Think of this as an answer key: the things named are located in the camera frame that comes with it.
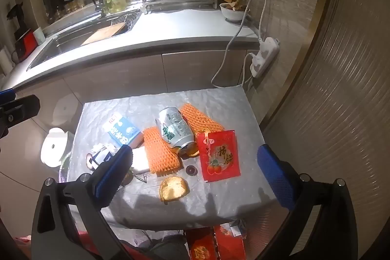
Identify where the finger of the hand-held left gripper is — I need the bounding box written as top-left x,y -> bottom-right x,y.
0,95 -> 41,129
0,89 -> 16,102

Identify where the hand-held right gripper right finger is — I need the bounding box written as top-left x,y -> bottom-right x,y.
257,144 -> 366,260

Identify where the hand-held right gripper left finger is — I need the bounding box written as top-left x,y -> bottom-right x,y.
30,144 -> 137,260

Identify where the small blue white carton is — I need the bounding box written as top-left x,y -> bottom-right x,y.
93,147 -> 118,169

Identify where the green leaf twig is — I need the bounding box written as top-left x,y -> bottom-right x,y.
123,170 -> 150,186

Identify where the white napkin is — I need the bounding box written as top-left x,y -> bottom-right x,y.
129,148 -> 150,173

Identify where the blue white milk carton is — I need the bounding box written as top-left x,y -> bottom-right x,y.
102,113 -> 144,149

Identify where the orange foam fruit net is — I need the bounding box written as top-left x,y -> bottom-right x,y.
179,103 -> 225,134
143,127 -> 182,176

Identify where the red snack packet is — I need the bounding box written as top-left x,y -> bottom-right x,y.
196,130 -> 242,182

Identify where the toasted bread slice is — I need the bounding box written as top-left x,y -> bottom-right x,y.
160,177 -> 190,202

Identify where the crushed silver drink can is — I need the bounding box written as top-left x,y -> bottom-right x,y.
155,107 -> 203,158

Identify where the white bin lid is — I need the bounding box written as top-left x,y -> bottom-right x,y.
40,127 -> 75,168

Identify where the red black blender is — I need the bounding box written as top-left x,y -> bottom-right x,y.
7,2 -> 39,62

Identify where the white cup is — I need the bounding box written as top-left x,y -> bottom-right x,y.
33,27 -> 46,44

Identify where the small silver-covered table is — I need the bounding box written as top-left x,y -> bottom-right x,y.
65,86 -> 276,230

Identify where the red cardboard box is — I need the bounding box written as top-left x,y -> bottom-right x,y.
186,228 -> 218,260
213,223 -> 247,260

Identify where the steel kitchen sink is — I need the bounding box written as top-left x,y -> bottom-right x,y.
27,11 -> 142,71

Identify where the beige kitchen cabinet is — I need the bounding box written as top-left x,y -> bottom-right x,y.
0,48 -> 259,187

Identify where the row of glass jars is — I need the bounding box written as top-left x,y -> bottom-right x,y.
46,0 -> 95,23

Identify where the pink floral garment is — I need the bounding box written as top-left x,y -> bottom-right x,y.
14,234 -> 41,260

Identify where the small wooden cutting board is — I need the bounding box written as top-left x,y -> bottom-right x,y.
81,23 -> 128,46

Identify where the white power strip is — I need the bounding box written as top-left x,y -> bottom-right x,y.
250,37 -> 280,78

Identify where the white bowl with food scraps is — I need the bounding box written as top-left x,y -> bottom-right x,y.
219,1 -> 250,23

